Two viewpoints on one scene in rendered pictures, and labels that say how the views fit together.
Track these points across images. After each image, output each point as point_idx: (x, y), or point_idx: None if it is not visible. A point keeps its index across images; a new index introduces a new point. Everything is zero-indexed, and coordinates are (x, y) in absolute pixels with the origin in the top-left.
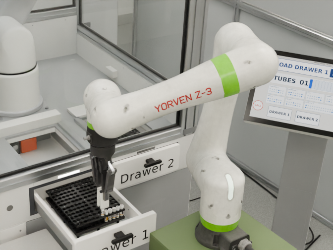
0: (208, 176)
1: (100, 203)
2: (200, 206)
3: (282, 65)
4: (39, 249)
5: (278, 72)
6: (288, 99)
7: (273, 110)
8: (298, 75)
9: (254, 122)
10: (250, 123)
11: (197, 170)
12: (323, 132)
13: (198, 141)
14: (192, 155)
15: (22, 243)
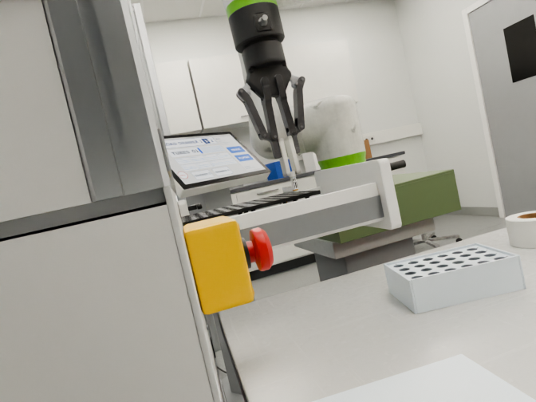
0: (334, 97)
1: (296, 160)
2: (340, 143)
3: (169, 144)
4: (285, 306)
5: (171, 149)
6: (198, 163)
7: (197, 175)
8: (187, 147)
9: (193, 189)
10: (187, 194)
11: (306, 116)
12: (240, 175)
13: (273, 100)
14: (277, 118)
15: (250, 326)
